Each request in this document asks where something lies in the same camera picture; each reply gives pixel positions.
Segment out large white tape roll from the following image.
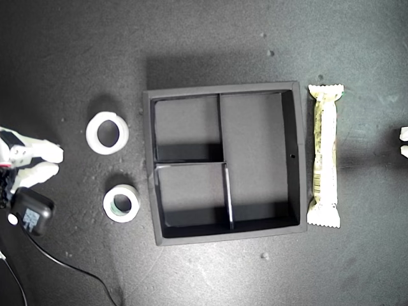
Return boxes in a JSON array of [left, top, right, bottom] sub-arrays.
[[85, 111, 130, 156]]

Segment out snack bar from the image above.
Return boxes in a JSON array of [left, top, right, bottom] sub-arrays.
[[306, 84, 346, 228]]

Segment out small white green-core tape roll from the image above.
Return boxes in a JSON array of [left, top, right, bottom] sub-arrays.
[[102, 184, 141, 224]]

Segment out black tray with wells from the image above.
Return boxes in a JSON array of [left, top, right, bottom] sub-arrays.
[[142, 80, 309, 247]]

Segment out black camera cable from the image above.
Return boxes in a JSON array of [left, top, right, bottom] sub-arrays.
[[27, 234, 119, 306]]

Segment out thin dark cable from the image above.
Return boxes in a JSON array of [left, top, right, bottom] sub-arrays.
[[0, 251, 28, 306]]

